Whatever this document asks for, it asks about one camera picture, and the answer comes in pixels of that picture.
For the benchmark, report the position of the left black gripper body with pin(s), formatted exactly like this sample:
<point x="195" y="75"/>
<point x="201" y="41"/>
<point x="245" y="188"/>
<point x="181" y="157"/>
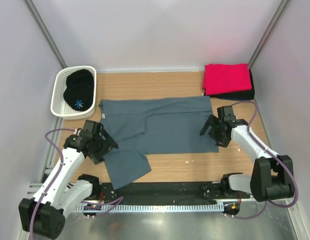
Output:
<point x="101" y="148"/>

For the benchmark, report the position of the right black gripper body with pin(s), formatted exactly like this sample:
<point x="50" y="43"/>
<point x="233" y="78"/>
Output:
<point x="216" y="132"/>

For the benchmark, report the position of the blue-grey t shirt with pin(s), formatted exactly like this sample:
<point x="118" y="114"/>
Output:
<point x="150" y="127"/>

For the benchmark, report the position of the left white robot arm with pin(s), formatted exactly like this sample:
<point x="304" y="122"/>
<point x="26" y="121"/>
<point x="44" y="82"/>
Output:
<point x="45" y="213"/>

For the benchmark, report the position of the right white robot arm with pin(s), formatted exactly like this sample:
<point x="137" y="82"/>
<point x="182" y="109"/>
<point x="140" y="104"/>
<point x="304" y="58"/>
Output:
<point x="272" y="174"/>

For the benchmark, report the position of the folded red t shirt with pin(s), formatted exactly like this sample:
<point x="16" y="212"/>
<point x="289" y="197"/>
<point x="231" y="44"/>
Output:
<point x="226" y="78"/>

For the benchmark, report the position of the folded navy t shirt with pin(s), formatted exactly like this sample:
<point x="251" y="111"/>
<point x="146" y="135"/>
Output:
<point x="233" y="99"/>

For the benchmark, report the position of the folded black t shirt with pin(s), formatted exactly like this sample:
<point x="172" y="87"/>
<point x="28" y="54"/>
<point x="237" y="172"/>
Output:
<point x="247" y="94"/>

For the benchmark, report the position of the black t shirt in basket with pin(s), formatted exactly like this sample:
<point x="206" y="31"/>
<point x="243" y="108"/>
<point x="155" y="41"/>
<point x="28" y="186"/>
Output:
<point x="79" y="91"/>

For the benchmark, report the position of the white perforated plastic basket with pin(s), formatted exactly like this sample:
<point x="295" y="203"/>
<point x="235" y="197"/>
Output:
<point x="59" y="107"/>

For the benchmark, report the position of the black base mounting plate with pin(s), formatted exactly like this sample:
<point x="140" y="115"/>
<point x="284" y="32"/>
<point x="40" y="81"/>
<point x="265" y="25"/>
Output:
<point x="168" y="193"/>

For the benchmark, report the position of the aluminium frame rail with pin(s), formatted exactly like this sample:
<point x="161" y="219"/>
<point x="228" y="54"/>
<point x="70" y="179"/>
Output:
<point x="33" y="188"/>

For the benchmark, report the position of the white slotted cable duct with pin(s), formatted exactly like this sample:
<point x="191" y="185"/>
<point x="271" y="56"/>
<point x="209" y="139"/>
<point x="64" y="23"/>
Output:
<point x="218" y="207"/>

